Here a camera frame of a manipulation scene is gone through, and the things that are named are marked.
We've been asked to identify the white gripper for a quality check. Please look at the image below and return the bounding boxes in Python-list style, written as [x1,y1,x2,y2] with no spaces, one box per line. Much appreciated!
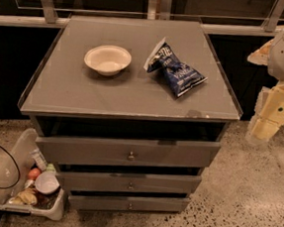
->
[245,80,284,146]

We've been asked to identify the grey drawer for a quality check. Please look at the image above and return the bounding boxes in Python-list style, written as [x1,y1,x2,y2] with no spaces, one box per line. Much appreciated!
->
[68,195,190,213]
[56,171,202,194]
[36,137,221,168]

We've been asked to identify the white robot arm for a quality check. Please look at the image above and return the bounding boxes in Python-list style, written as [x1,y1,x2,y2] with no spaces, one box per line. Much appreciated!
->
[245,27,284,146]

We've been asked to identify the grey drawer cabinet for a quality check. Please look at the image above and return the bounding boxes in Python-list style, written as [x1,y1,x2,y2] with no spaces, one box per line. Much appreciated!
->
[8,6,251,225]

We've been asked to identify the grey top drawer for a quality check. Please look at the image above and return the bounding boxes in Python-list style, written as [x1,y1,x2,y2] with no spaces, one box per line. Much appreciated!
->
[36,137,221,168]

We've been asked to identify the grey bottom drawer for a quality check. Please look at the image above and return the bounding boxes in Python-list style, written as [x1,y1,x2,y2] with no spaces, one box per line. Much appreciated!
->
[68,195,190,213]

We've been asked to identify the blue chip bag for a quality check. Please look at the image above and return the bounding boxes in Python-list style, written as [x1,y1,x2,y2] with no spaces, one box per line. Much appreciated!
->
[144,39,207,98]

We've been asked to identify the white paper bowl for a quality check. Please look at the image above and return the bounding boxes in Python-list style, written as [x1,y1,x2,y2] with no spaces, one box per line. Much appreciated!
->
[84,45,132,76]

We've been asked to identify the white bowl in bin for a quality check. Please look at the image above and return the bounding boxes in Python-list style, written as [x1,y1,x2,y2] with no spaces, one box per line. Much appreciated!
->
[35,171,59,195]

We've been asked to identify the white tube in bin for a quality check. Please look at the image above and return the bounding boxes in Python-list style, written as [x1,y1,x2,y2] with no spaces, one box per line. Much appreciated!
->
[30,149,47,171]

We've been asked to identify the red apple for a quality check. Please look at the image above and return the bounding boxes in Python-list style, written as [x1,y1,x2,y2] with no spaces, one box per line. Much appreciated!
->
[27,168,42,180]

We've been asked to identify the clear plastic bin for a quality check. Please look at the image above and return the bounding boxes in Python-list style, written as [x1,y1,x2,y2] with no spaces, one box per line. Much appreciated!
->
[0,129,66,221]

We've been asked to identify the yellow crumpled wrapper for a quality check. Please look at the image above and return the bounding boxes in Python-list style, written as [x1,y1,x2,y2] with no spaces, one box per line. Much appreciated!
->
[8,188,38,205]

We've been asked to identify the metal railing frame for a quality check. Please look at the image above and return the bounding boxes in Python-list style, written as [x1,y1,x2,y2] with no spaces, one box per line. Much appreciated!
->
[0,0,284,37]

